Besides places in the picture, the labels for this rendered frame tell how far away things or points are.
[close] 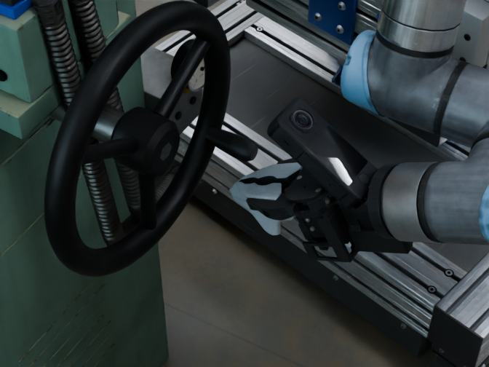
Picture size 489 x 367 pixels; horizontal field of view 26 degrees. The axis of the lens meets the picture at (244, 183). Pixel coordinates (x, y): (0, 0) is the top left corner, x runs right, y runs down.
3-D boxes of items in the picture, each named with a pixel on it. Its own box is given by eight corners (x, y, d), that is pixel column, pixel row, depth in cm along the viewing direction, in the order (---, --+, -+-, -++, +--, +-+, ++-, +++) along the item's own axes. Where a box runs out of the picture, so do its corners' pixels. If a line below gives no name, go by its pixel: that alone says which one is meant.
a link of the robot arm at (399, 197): (406, 196, 94) (445, 141, 99) (364, 196, 97) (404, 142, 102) (435, 260, 97) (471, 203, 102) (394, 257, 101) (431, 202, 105)
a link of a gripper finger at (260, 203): (244, 219, 109) (310, 221, 103) (237, 207, 108) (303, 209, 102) (268, 191, 112) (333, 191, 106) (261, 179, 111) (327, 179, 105)
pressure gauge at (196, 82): (190, 112, 136) (188, 64, 130) (166, 101, 138) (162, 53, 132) (217, 84, 140) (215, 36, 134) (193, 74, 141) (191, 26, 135)
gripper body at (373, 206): (303, 261, 109) (401, 268, 101) (268, 196, 105) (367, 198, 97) (339, 214, 114) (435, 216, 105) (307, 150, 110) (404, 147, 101)
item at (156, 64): (172, 146, 142) (169, 103, 136) (99, 112, 147) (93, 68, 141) (207, 110, 147) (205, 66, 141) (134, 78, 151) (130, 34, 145)
